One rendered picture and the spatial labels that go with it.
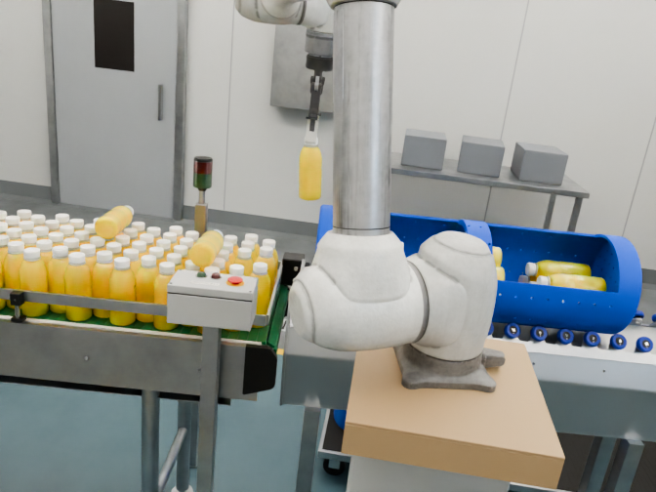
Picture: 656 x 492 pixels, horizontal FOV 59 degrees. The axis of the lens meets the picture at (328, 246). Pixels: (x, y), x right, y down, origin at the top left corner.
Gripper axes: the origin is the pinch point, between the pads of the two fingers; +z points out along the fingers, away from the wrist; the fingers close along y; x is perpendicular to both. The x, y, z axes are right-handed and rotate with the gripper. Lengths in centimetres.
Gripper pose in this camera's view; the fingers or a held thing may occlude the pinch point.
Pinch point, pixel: (311, 129)
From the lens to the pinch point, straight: 167.5
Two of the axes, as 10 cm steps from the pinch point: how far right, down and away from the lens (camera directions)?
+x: -9.9, -1.2, -0.3
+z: -1.2, 9.1, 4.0
